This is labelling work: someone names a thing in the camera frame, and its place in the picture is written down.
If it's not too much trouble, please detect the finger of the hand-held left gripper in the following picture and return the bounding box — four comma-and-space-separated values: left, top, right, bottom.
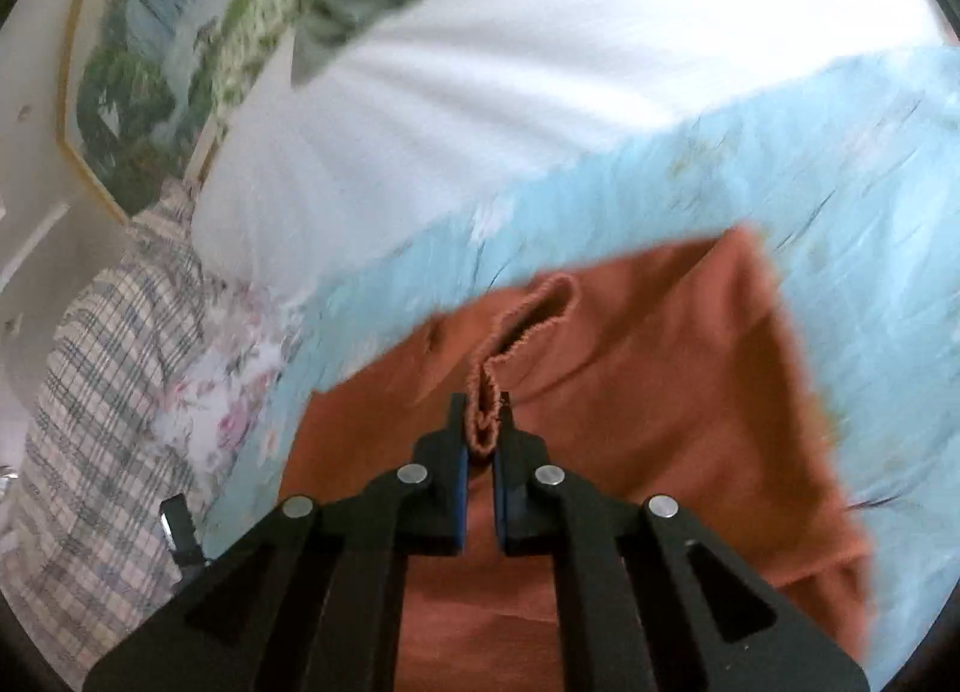
159, 495, 205, 569

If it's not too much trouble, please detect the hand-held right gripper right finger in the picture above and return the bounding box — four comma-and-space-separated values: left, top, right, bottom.
491, 393, 871, 692

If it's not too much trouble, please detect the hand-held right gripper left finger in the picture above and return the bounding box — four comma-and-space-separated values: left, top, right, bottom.
82, 393, 471, 692

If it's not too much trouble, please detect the rust orange garment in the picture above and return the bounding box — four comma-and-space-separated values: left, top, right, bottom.
276, 225, 875, 692

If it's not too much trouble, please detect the floral pillow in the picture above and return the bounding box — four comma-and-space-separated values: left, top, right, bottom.
146, 275, 312, 483

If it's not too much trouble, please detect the plaid pillow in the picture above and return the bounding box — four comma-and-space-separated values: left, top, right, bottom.
4, 178, 226, 689

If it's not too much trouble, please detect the white duvet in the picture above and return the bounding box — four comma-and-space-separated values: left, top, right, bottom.
191, 0, 950, 288

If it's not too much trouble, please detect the light blue printed bedsheet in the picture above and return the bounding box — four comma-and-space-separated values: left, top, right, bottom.
202, 47, 960, 689

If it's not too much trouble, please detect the framed landscape painting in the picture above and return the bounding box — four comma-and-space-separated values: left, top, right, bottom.
56, 0, 301, 224

